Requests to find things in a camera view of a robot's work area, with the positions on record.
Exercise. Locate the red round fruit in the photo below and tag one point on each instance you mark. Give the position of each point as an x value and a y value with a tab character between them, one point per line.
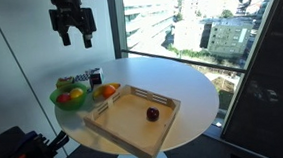
60	100

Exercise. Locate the green box with red print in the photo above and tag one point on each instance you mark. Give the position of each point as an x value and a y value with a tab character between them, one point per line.
65	82

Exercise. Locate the yellow banana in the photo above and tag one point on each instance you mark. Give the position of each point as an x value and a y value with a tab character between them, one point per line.
96	92

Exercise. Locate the dark window railing bar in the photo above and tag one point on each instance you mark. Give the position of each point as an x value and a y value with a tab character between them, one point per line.
180	60

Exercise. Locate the wooden tray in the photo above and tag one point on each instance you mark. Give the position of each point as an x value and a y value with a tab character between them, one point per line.
124	113

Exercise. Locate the black and white cube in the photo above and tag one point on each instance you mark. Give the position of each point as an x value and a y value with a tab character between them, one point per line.
96	77

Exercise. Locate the yellow lemon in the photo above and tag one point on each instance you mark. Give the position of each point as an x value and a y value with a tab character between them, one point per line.
76	93

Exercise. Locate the grey apartment building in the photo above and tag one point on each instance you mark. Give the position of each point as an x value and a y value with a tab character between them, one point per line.
229	37

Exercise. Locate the dark window frame post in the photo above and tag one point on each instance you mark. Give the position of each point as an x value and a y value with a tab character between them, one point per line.
113	24

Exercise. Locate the orange fruit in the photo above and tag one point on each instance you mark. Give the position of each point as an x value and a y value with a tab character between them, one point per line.
109	91

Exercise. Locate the black side panel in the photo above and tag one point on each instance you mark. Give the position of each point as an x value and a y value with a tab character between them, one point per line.
273	96

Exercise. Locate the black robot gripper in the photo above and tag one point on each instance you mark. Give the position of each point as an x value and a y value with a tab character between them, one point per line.
67	4

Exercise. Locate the green plastic bowl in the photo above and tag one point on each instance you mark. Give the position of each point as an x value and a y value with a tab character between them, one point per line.
70	106

